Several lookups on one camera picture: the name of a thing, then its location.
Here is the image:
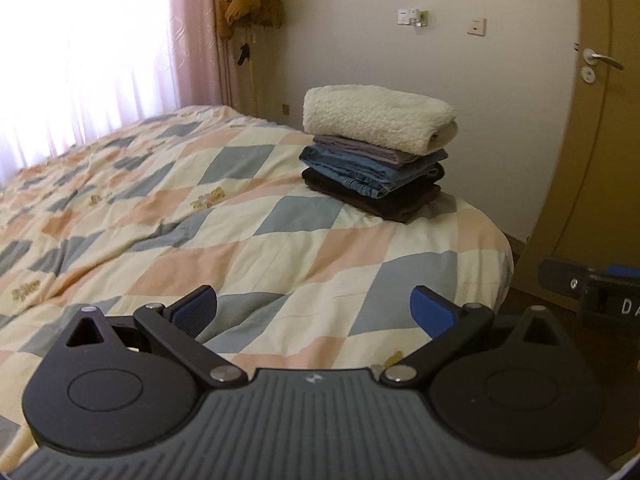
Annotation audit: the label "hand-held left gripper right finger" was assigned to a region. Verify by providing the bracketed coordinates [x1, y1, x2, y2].
[380, 285, 571, 388]

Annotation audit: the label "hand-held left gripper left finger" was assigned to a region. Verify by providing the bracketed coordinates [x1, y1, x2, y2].
[65, 285, 248, 388]

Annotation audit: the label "cream fleece garment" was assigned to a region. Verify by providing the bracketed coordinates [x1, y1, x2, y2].
[302, 86, 459, 155]

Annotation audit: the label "checkered bear print quilt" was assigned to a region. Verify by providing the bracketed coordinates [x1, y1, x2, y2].
[0, 105, 515, 461]

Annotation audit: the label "dark brown folded garment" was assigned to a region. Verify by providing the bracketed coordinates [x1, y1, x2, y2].
[301, 162, 446, 224]

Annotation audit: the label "tan wooden door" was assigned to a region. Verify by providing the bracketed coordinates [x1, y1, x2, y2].
[520, 0, 640, 306]

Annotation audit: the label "folded blue jeans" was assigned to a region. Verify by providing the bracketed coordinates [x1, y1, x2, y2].
[299, 144, 448, 200]

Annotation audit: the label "grey folded garment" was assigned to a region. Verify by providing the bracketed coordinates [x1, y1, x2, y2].
[312, 134, 448, 167]

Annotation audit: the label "pink curtain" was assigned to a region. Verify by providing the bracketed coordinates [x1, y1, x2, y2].
[0, 0, 241, 186]

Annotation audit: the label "silver door handle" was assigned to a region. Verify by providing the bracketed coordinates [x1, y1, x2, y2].
[582, 48, 625, 72]

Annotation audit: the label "white wall socket with plug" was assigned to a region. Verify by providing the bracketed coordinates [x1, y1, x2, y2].
[397, 7, 429, 28]

